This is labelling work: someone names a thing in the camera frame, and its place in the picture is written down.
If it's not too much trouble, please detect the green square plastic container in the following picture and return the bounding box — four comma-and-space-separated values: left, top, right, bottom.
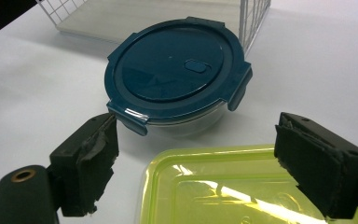
135, 144, 358, 224

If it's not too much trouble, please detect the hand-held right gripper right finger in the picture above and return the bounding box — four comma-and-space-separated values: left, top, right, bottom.
273, 112, 358, 220

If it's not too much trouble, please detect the white wire rack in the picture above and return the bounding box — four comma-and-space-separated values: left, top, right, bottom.
35, 0, 272, 56

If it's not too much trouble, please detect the round glass container blue lid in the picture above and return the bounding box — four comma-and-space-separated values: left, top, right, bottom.
103, 16, 254, 137

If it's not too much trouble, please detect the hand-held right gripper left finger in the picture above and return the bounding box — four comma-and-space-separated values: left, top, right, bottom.
48, 112, 120, 217

